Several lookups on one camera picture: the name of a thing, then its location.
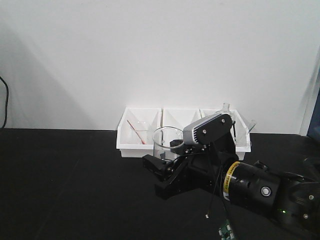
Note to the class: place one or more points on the left white plastic bin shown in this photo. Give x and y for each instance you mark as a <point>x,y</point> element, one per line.
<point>145,121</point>

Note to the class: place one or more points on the clear glass flask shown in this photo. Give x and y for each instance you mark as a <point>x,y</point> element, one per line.
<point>226,110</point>

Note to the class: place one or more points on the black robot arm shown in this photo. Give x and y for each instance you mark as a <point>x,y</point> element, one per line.
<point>289,200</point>

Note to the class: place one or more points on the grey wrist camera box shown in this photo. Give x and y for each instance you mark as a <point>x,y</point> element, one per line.
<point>207,129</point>

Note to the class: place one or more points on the white plastic bin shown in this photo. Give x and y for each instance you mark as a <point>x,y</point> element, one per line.
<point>240,134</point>
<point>179,118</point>
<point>145,121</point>

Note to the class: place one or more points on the red glass rod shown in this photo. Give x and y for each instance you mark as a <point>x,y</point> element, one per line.
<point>136,132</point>

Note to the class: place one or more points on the green circuit board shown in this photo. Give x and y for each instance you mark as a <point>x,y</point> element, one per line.
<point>226,232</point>

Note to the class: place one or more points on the middle white plastic bin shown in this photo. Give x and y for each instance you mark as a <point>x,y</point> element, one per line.
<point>179,118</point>

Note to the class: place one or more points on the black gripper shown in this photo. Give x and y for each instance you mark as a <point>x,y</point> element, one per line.
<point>205,169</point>

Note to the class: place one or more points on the right white plastic bin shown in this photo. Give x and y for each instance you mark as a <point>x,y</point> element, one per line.
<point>240,134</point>

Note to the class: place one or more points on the clear glass beaker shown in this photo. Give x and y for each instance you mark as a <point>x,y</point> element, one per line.
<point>168,143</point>

